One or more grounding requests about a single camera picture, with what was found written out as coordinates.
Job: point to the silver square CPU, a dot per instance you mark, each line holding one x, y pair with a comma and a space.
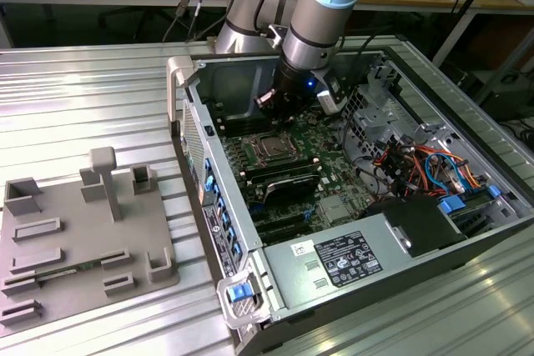
273, 146

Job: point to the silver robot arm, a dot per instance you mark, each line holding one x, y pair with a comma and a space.
321, 10

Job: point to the CPU socket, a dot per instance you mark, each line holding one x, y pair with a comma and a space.
298, 160

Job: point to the black RAM slot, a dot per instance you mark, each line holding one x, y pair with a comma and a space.
279, 165
288, 173

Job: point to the black expansion slot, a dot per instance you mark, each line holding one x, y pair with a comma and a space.
279, 221
288, 234

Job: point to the grey open PC case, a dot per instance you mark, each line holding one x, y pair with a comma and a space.
225, 81

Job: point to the silver drive cage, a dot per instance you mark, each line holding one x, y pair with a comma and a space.
371, 118

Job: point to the green motherboard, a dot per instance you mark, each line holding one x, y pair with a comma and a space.
346, 172

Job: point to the graphics card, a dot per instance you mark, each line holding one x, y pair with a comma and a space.
292, 191

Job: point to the silver chipset heatsink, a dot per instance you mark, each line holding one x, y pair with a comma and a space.
334, 209

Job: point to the black plastic shroud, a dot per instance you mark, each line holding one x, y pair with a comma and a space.
417, 222

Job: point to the grey power supply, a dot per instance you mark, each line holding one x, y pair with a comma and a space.
300, 285

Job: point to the hard disk in blue carrier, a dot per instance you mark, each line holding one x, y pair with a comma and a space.
452, 205

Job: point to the black slanted pole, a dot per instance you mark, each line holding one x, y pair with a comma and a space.
467, 6

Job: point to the blue case latch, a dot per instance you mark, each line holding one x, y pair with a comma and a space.
240, 293

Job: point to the grey parts rack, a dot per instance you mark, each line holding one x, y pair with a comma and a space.
83, 239

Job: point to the green RAM stick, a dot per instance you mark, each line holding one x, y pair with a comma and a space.
67, 269

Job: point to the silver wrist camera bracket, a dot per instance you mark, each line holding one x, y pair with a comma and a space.
331, 99

